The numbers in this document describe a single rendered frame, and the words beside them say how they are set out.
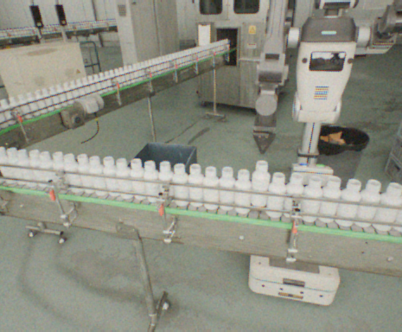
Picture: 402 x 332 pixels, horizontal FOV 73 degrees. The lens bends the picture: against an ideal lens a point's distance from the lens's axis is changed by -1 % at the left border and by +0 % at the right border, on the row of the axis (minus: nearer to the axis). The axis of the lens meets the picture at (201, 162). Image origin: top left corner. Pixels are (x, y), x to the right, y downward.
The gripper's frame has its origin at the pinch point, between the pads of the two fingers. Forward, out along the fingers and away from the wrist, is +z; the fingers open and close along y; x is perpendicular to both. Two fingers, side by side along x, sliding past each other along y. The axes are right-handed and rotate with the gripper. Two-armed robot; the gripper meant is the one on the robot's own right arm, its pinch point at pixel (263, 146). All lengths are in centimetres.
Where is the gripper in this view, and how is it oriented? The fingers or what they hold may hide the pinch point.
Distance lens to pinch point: 92.9
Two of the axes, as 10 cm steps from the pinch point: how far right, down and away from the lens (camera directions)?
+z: 0.3, 8.7, 5.0
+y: -2.3, 4.9, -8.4
